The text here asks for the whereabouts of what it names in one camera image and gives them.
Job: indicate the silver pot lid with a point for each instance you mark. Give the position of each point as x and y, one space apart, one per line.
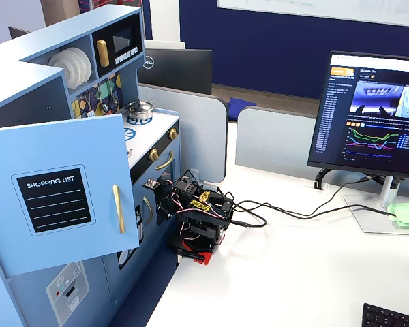
140 106

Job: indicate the grey desk divider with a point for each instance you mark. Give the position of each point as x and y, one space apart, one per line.
276 139
197 136

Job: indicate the black toy microwave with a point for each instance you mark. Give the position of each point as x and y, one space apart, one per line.
122 41

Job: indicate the silver monitor stand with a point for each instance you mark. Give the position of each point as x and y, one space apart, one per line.
368 211

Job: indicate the blue cushion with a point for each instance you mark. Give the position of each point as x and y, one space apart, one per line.
241 103

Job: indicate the black keyboard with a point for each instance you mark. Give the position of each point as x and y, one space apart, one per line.
392 316

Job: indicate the lit computer monitor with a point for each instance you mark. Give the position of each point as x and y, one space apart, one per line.
368 116

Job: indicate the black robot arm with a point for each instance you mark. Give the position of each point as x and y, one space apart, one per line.
204 211

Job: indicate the green sticky notes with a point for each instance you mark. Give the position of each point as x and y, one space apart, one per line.
407 214

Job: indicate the silver spoon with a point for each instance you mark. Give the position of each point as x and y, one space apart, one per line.
115 99

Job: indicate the whiteboard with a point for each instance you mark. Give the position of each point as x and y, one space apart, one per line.
327 8

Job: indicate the black Dell monitor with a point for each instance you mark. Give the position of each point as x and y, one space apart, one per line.
177 71

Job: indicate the silver perforated spatula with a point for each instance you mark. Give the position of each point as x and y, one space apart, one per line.
90 113

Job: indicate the white plate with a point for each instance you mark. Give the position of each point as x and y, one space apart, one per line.
84 69
77 73
62 69
89 66

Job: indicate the silver toy pot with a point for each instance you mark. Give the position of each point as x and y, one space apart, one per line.
140 114

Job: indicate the blue shopping list door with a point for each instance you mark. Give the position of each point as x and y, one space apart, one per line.
95 153

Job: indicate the blue toy kitchen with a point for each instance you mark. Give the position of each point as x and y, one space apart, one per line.
37 47

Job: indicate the gold stove knob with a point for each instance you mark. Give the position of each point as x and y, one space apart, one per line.
172 133
153 154

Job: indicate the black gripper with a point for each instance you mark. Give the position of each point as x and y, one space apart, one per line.
164 208

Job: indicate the silver ladle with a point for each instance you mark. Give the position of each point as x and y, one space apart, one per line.
104 106

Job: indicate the small wrist camera board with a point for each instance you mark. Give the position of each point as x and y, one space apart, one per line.
151 185

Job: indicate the red and black arm base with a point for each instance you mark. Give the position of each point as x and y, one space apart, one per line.
194 250

